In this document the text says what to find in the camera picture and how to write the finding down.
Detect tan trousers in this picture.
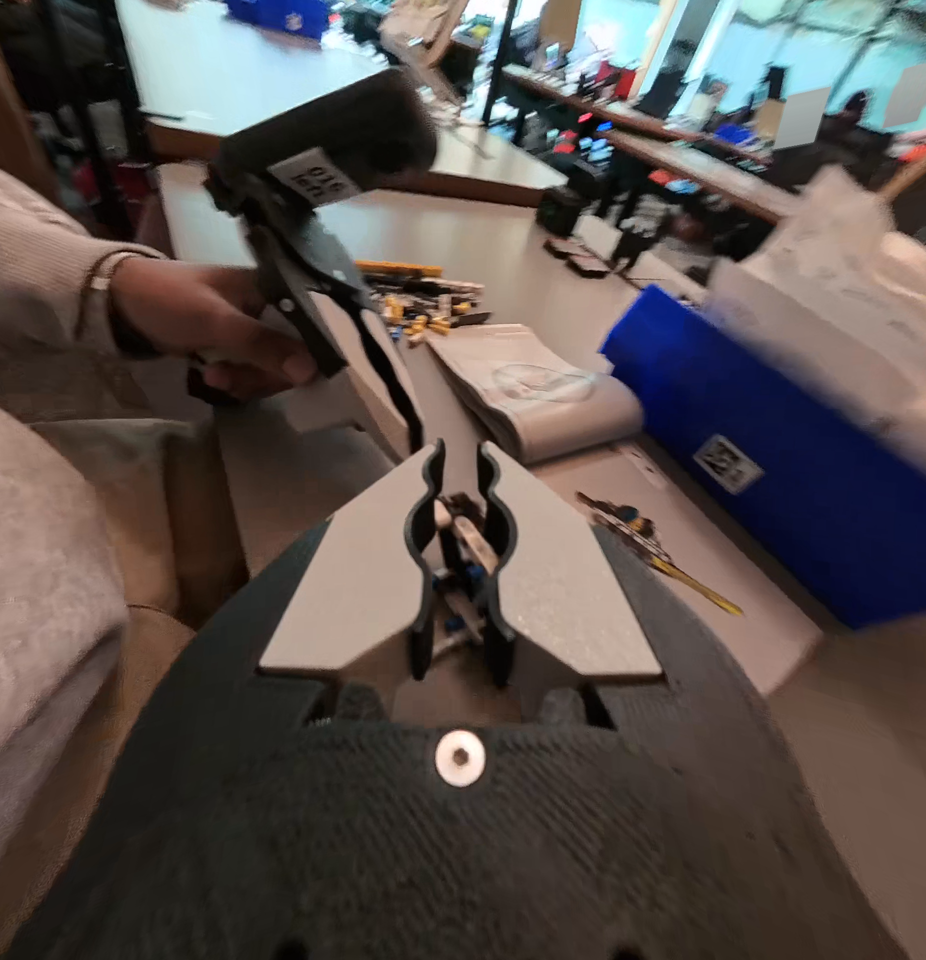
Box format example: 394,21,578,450
0,416,250,960

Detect black pole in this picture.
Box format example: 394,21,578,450
481,0,521,127

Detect printed cardboard box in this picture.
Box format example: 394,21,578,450
379,0,473,70

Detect white printed plastic bags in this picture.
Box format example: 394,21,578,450
706,165,926,470

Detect silver wrist bracelet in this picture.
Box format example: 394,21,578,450
76,249,145,303

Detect pile of lego pieces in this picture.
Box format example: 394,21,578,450
354,258,488,348

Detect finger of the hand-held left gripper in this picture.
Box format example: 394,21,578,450
360,309,428,456
311,294,415,462

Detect person's left hand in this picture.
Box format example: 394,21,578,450
109,258,319,402

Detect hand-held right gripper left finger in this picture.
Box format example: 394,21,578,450
257,439,448,682

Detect person's left forearm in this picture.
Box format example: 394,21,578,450
0,161,164,361

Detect small blue storage bin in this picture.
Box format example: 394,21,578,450
223,0,331,33

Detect black charger with green rings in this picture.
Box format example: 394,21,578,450
536,186,586,240

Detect partly built lego model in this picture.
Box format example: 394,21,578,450
429,493,503,663

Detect large blue plastic bin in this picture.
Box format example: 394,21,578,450
598,283,926,631

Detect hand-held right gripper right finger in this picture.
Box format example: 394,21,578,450
476,439,665,690

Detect lego instruction booklet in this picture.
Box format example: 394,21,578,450
425,322,824,702

